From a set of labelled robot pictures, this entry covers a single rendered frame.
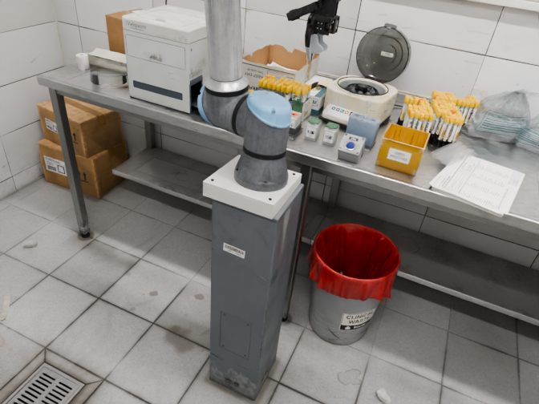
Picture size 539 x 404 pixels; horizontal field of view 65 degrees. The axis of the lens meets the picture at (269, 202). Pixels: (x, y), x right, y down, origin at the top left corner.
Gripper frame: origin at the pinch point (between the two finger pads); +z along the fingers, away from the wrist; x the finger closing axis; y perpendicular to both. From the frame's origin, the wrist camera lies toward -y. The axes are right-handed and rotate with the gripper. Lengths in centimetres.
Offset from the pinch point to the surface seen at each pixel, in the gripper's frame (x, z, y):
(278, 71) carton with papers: 11.3, 12.1, -16.9
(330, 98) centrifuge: 14.1, 17.4, 5.1
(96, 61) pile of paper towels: -8, 24, -98
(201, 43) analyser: -12.3, 1.8, -36.2
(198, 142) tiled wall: 40, 75, -79
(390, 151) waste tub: -9.7, 19.1, 37.1
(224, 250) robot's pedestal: -56, 44, 8
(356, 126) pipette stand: -1.4, 18.2, 22.2
